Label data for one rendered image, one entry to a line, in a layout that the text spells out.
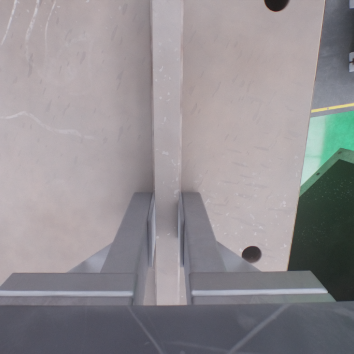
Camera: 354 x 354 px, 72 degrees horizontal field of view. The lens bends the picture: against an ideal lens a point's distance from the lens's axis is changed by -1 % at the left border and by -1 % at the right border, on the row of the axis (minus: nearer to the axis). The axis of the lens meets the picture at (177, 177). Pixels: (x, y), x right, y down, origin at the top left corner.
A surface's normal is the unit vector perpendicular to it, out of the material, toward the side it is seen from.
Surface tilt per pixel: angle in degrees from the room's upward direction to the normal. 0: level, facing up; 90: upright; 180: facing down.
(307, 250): 90
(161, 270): 0
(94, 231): 0
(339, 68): 0
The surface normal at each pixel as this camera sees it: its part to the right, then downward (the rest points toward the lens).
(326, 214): -0.75, -0.63
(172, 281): 0.03, 0.27
